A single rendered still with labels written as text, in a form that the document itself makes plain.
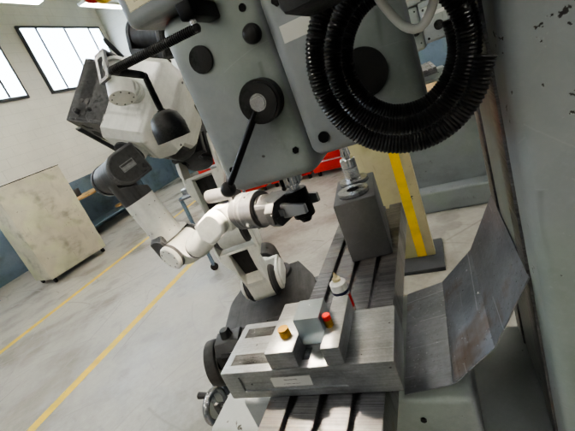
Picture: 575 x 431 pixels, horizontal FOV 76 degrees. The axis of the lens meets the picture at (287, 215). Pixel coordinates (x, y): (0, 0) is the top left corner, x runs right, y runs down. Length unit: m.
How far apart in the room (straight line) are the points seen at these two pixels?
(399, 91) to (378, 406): 0.51
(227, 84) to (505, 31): 0.40
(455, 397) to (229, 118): 0.65
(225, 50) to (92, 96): 0.66
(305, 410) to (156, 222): 0.65
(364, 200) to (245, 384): 0.55
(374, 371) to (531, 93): 0.48
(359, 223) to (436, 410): 0.49
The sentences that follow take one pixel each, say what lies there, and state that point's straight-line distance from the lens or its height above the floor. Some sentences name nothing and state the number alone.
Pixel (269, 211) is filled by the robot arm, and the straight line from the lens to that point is 0.77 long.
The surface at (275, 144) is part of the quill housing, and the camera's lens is 0.65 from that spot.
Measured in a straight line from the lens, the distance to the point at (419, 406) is 0.84.
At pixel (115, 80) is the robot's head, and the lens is 1.07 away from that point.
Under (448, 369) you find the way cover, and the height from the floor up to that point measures 0.88.
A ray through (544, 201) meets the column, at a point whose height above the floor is 1.24.
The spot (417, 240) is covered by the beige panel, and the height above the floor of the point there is 0.17.
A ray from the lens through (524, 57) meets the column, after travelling 0.48.
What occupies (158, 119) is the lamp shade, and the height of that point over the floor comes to 1.49.
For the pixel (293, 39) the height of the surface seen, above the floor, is 1.52.
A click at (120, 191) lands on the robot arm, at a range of 1.12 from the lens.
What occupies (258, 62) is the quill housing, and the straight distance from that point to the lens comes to 0.64.
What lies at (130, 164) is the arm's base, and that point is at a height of 1.42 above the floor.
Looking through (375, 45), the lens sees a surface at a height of 1.47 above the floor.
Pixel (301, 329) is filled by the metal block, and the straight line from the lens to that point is 0.73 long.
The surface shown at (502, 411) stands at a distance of 0.95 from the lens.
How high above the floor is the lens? 1.47
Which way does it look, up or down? 19 degrees down
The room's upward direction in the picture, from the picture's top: 22 degrees counter-clockwise
